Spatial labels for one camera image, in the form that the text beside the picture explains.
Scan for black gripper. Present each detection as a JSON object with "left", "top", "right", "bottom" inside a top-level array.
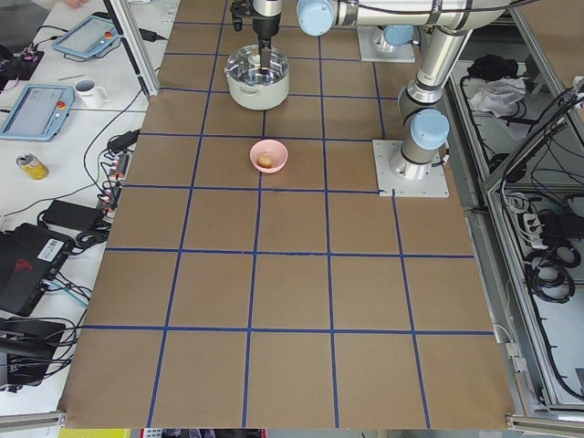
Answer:
[{"left": 253, "top": 16, "right": 279, "bottom": 69}]

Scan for glass pot lid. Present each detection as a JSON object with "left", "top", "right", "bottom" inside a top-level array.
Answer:
[{"left": 224, "top": 45, "right": 289, "bottom": 86}]

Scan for brown egg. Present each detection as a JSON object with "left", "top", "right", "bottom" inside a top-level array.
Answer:
[{"left": 257, "top": 154, "right": 273, "bottom": 168}]

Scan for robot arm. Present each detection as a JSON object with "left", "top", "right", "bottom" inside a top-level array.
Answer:
[
  {"left": 252, "top": 0, "right": 282, "bottom": 70},
  {"left": 297, "top": 1, "right": 512, "bottom": 181}
]

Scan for pale green electric pot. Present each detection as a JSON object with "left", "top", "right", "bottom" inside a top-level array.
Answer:
[{"left": 226, "top": 69, "right": 290, "bottom": 110}]

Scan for pink bowl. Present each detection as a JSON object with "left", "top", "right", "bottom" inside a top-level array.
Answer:
[{"left": 249, "top": 139, "right": 288, "bottom": 173}]

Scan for far teach pendant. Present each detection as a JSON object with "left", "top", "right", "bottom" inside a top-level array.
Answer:
[{"left": 52, "top": 16, "right": 120, "bottom": 62}]

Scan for teach pendant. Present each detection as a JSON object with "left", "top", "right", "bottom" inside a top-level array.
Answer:
[
  {"left": 1, "top": 84, "right": 76, "bottom": 141},
  {"left": 52, "top": 16, "right": 120, "bottom": 62}
]

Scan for power strip with plugs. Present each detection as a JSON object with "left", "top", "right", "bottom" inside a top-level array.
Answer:
[{"left": 97, "top": 151, "right": 131, "bottom": 214}]

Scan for white mug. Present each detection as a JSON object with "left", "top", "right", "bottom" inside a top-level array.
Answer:
[{"left": 74, "top": 78, "right": 110, "bottom": 109}]

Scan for black cloth bundle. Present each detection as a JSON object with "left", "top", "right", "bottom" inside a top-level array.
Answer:
[{"left": 467, "top": 55, "right": 518, "bottom": 81}]

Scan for white crumpled cloth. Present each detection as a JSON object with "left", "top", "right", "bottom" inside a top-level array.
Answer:
[{"left": 469, "top": 78, "right": 527, "bottom": 118}]

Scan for near teach pendant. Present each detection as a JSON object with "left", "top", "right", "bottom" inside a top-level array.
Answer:
[{"left": 1, "top": 84, "right": 76, "bottom": 141}]

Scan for yellow drink can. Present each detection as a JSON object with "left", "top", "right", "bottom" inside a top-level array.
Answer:
[{"left": 16, "top": 153, "right": 49, "bottom": 181}]

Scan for black power adapter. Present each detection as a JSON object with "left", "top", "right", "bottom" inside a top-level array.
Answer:
[{"left": 37, "top": 200, "right": 104, "bottom": 232}]

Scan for black red computer box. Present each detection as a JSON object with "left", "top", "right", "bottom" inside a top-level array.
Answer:
[{"left": 1, "top": 223, "right": 74, "bottom": 317}]

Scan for black laptop dock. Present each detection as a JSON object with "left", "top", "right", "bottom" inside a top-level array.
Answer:
[{"left": 1, "top": 318, "right": 66, "bottom": 392}]

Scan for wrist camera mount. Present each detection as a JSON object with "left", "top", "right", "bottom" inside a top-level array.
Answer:
[{"left": 230, "top": 0, "right": 252, "bottom": 32}]

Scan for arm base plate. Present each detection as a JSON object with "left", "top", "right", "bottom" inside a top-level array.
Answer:
[
  {"left": 357, "top": 25, "right": 415, "bottom": 64},
  {"left": 372, "top": 140, "right": 449, "bottom": 198}
]

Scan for aluminium frame post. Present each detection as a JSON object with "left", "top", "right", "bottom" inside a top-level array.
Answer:
[{"left": 103, "top": 0, "right": 160, "bottom": 99}]

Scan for coiled black cables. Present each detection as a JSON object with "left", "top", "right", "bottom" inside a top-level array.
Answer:
[{"left": 524, "top": 245, "right": 577, "bottom": 303}]

